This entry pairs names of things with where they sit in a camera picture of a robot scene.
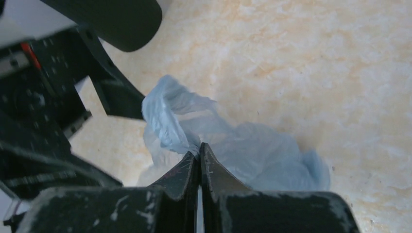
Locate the black plastic trash bin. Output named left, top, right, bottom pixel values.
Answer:
left=43, top=0, right=163, bottom=52

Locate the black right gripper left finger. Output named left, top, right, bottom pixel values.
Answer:
left=17, top=153, right=199, bottom=233

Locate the light blue plastic trash bag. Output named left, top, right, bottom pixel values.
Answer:
left=139, top=75, right=330, bottom=191

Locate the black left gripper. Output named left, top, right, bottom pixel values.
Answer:
left=0, top=27, right=145, bottom=200

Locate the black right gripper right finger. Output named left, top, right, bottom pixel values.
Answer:
left=199, top=143, right=359, bottom=233

